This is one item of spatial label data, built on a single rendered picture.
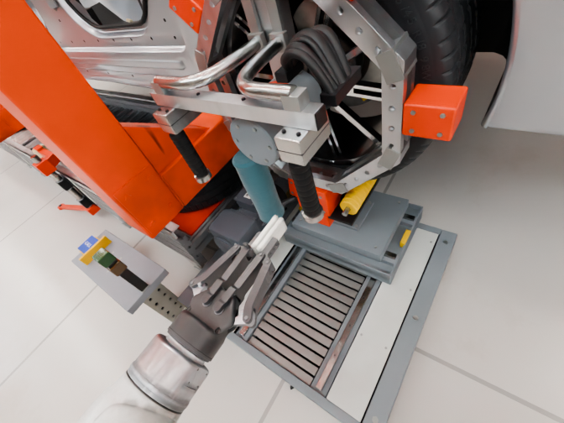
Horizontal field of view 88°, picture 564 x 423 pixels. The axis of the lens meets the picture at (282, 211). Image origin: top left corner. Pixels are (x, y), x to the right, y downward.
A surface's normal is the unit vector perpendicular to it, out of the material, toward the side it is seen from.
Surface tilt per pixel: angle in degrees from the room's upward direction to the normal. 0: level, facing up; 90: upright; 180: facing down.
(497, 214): 0
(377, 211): 0
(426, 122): 90
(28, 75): 90
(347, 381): 0
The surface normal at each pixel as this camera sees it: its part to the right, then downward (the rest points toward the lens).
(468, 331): -0.25, -0.63
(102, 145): 0.80, 0.29
